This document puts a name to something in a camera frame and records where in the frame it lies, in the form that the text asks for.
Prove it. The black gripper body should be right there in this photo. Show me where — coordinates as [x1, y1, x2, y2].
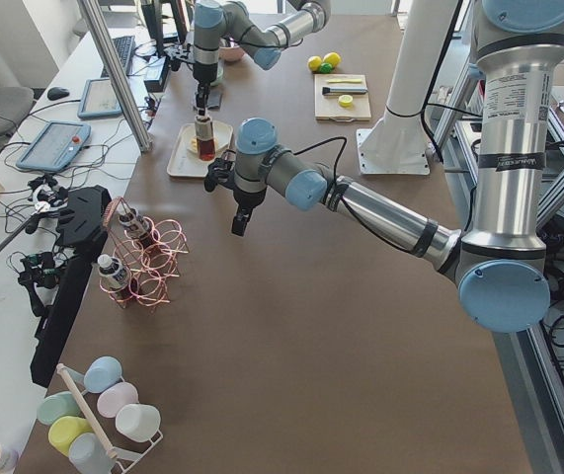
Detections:
[231, 203, 255, 235]
[195, 81, 212, 117]

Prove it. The tea bottle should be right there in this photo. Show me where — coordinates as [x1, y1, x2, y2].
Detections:
[195, 115, 215, 161]

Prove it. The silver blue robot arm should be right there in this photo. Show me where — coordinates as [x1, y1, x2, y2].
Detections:
[193, 1, 331, 116]
[232, 1, 564, 333]

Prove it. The white rectangular serving tray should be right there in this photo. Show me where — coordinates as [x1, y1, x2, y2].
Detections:
[167, 125, 210, 178]

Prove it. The tea bottle rack back right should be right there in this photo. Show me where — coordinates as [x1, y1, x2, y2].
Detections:
[118, 208, 155, 248]

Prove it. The tea bottle rack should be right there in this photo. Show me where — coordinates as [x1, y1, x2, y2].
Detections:
[118, 208, 155, 248]
[97, 254, 132, 300]

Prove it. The tea bottle rack back left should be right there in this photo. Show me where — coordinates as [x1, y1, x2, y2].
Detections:
[97, 254, 132, 300]

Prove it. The grey folded cloth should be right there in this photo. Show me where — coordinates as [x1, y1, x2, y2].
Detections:
[193, 88, 223, 110]

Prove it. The light green bowl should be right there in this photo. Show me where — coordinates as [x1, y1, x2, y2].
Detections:
[215, 63, 224, 84]

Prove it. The pink ice bowl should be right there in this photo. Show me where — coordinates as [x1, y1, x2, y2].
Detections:
[219, 39, 245, 63]

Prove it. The white round plate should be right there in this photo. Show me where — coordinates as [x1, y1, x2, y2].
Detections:
[183, 120, 233, 157]

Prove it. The black computer keyboard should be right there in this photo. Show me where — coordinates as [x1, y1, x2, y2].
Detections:
[112, 36, 136, 76]

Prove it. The blue teach pendant far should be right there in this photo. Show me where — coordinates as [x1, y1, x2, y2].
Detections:
[77, 78, 122, 119]

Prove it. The blue teach pendant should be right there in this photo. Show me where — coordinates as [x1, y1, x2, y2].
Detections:
[16, 121, 91, 172]
[77, 78, 122, 119]

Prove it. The whole lemon lower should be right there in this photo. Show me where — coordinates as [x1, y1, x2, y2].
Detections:
[307, 55, 323, 72]

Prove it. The whole lemon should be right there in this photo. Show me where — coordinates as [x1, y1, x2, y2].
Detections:
[307, 55, 323, 72]
[323, 51, 342, 68]

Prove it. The steel muddler black tip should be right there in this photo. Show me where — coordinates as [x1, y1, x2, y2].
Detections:
[321, 86, 368, 96]

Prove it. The green lime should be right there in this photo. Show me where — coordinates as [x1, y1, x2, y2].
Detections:
[318, 62, 334, 74]

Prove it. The wooden cutting board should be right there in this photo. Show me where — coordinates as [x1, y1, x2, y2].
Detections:
[314, 73, 371, 121]

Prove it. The yellow plastic knife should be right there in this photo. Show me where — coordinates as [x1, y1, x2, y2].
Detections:
[326, 77, 363, 84]

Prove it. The whole lemon upper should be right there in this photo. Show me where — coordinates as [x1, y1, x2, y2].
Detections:
[323, 51, 342, 68]

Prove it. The half lemon slice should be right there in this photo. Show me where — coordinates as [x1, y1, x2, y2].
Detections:
[338, 94, 354, 108]

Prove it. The black computer mouse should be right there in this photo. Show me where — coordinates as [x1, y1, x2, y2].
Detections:
[46, 87, 70, 101]

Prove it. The blue teach pendant near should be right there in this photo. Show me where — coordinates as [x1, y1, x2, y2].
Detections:
[16, 121, 91, 172]

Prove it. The light blue cup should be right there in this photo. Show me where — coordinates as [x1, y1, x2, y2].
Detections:
[84, 355, 122, 393]

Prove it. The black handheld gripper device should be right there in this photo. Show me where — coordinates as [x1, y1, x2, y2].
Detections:
[18, 252, 65, 317]

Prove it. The pink cup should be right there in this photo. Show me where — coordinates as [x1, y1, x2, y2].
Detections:
[97, 381, 138, 419]

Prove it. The white cup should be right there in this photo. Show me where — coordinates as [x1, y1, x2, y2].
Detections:
[115, 403, 161, 442]

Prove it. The mint green cup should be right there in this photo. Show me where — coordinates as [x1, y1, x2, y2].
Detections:
[37, 391, 82, 426]

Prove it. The yellow cup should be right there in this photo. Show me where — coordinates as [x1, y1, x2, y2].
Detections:
[47, 416, 93, 456]

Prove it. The grey blue cup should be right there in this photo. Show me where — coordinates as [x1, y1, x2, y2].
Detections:
[68, 433, 116, 474]

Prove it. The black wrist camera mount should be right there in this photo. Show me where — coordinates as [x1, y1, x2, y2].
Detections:
[163, 43, 194, 72]
[203, 157, 235, 193]

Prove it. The copper wire bottle rack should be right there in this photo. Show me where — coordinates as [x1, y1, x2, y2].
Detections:
[98, 197, 189, 310]

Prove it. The aluminium frame post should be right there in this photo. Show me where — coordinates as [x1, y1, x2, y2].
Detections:
[77, 0, 152, 153]

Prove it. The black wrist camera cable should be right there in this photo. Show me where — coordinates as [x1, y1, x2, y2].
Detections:
[290, 136, 350, 185]

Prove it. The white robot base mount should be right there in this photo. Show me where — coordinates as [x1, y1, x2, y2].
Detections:
[357, 0, 462, 175]

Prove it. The white wire cup rack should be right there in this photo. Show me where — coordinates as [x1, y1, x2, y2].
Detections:
[55, 363, 163, 473]

